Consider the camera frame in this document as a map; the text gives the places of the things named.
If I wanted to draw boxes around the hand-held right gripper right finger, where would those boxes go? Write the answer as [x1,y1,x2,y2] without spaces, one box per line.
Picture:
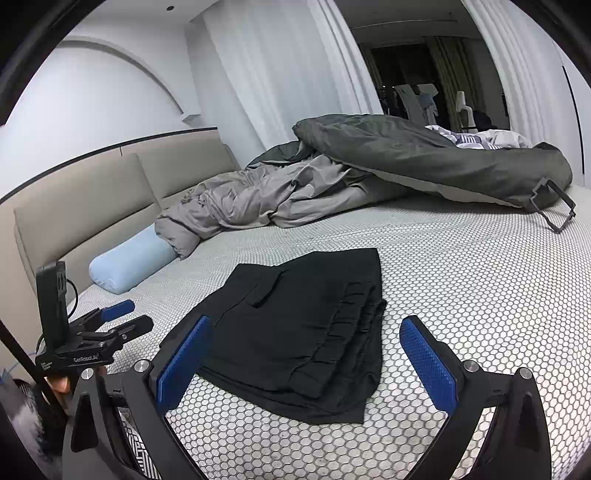
[399,315,552,480]

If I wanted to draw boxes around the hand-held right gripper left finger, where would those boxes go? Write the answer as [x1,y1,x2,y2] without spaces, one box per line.
[62,315,214,480]

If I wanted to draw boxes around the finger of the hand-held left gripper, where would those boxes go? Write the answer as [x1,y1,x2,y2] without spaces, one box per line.
[85,299,136,326]
[99,315,154,344]

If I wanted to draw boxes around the black pants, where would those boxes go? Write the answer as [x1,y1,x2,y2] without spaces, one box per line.
[181,248,389,425]

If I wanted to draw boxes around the light blue pillow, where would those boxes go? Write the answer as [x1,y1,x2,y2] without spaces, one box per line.
[89,227,178,295]

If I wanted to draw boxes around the white honeycomb patterned mattress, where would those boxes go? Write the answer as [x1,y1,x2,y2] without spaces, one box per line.
[69,185,591,480]

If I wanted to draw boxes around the black white patterned cloth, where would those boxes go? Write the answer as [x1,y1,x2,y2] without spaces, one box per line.
[117,406,160,478]

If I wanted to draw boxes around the beige upholstered headboard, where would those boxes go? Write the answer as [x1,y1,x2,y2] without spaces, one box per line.
[0,127,241,305]

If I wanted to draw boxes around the light grey duvet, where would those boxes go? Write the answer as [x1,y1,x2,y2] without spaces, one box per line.
[154,154,411,259]

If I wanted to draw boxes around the dark grey blanket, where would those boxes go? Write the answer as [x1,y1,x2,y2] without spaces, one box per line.
[247,114,574,213]

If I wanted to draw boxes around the grey white patterned bedding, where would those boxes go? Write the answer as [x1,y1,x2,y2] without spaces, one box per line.
[425,124,534,151]

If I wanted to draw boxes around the white stand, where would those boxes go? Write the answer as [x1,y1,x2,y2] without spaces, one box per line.
[455,91,476,132]

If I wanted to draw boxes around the clothes drying rack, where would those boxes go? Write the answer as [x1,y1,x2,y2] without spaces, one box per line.
[392,83,439,124]

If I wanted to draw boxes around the white curtain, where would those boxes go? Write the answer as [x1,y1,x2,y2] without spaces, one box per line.
[462,0,566,148]
[201,0,384,160]

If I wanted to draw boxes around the olive curtain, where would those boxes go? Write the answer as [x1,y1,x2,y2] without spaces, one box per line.
[427,37,467,130]

